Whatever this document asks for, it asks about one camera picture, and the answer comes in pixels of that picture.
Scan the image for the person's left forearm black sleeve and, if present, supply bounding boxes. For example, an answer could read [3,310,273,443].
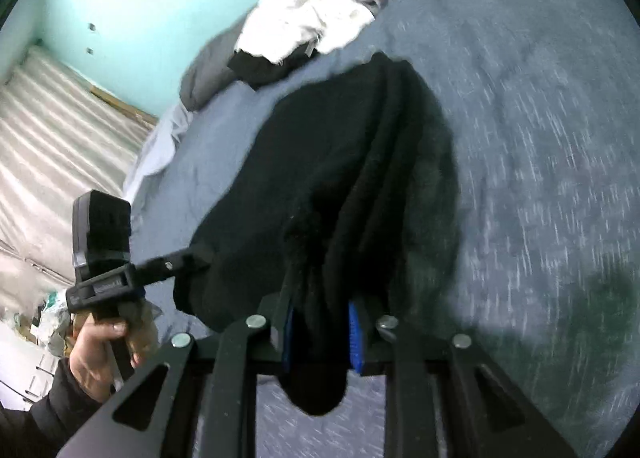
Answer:
[0,358,101,458]

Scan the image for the black sweater with white trim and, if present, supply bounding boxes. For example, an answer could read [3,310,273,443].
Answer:
[174,53,458,416]

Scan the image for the floor clutter beside bed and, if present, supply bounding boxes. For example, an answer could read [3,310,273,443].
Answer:
[1,291,74,358]

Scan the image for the black and white clothes pile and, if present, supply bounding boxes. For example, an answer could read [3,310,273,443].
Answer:
[228,0,386,89]

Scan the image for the white wardrobe with handles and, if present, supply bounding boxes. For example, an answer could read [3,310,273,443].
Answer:
[0,325,58,410]

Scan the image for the light grey duvet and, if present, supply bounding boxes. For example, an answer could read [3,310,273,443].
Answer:
[122,102,194,205]

